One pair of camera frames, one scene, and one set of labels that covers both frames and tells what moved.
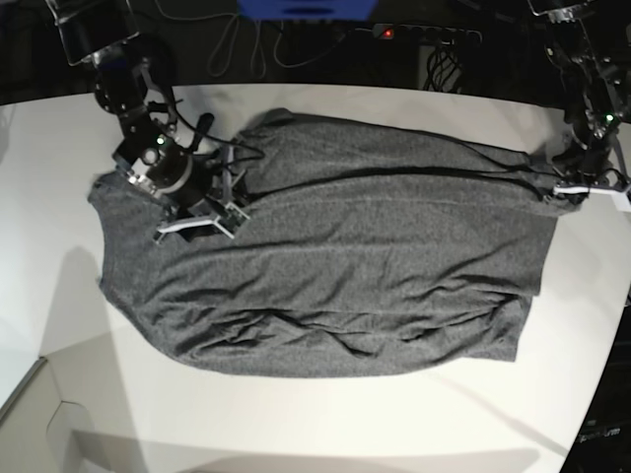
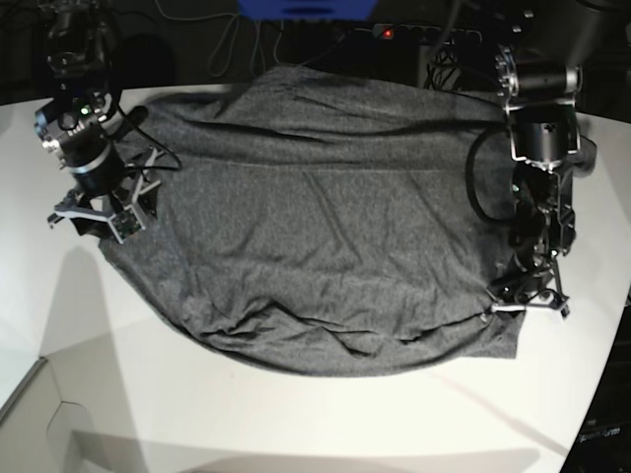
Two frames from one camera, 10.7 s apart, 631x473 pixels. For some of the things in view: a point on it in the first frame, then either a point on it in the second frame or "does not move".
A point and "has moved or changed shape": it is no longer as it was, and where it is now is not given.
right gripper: (590, 170) → (532, 284)
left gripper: (208, 201) → (121, 208)
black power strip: (425, 33) does not move
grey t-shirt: (370, 250) has moved or changed shape
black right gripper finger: (193, 232) → (85, 225)
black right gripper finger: (240, 191) → (150, 202)
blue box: (307, 10) does not move
